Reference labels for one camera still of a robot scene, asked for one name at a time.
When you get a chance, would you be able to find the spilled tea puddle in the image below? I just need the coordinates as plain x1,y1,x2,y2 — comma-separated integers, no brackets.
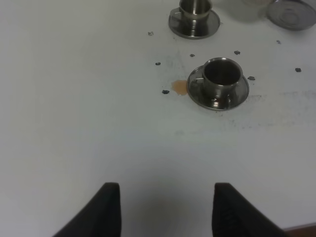
172,80,188,96

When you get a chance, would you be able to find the far stainless steel teacup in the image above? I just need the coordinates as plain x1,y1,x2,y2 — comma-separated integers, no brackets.
170,0,212,20

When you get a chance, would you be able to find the stainless steel teapot saucer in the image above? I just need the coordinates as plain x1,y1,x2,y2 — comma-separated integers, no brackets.
266,0,316,31

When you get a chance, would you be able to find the far stainless steel saucer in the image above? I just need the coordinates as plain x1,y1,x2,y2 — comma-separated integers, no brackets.
168,8,221,40

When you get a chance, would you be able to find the stainless steel teacup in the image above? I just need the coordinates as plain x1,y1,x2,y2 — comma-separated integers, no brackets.
170,0,212,20
196,57,243,99

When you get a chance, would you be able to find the near stainless steel teacup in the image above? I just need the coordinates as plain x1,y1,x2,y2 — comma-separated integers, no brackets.
196,57,243,99

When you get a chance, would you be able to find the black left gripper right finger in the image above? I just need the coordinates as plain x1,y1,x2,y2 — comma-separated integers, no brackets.
212,183,287,237

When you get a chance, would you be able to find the near stainless steel saucer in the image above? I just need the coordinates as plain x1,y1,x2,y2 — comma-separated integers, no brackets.
187,66,249,111

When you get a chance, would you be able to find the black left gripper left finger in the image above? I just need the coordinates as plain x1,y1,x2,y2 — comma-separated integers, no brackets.
54,182,121,237

